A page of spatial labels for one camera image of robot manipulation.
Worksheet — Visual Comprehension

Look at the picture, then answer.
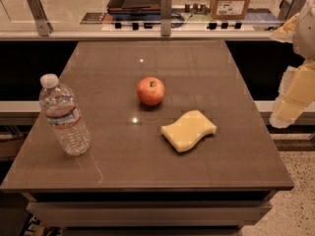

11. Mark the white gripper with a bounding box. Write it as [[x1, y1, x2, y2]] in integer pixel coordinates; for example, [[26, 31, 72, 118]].
[[269, 0, 315, 129]]

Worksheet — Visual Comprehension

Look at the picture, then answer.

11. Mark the clear plastic water bottle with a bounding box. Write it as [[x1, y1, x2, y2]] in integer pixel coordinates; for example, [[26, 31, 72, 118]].
[[39, 74, 91, 155]]

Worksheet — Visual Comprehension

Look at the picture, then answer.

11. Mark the brown cardboard box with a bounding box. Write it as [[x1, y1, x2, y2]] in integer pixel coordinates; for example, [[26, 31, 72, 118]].
[[210, 0, 250, 20]]

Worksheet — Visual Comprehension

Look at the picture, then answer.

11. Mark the yellow wavy sponge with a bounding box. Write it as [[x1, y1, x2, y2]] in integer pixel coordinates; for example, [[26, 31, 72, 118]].
[[160, 110, 217, 152]]

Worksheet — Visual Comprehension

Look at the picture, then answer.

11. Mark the red apple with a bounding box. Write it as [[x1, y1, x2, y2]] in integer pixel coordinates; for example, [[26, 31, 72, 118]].
[[137, 77, 165, 106]]

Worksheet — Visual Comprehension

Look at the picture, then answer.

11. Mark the brown table with drawers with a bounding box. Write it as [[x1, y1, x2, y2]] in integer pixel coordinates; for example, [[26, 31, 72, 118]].
[[2, 40, 293, 235]]

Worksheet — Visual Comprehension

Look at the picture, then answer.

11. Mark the right metal rail bracket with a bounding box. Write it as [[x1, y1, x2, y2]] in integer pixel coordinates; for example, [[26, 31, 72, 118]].
[[277, 0, 313, 22]]

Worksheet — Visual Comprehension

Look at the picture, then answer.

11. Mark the metal rail bracket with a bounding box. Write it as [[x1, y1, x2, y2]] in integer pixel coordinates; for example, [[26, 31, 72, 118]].
[[160, 0, 172, 36], [27, 0, 53, 36], [277, 0, 313, 22]]

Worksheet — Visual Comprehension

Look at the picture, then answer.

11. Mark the middle metal rail bracket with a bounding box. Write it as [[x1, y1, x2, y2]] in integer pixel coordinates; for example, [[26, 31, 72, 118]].
[[160, 0, 172, 36]]

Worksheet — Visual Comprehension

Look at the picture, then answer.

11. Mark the left metal rail bracket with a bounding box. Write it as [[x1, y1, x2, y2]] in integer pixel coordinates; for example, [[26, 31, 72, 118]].
[[27, 0, 53, 36]]

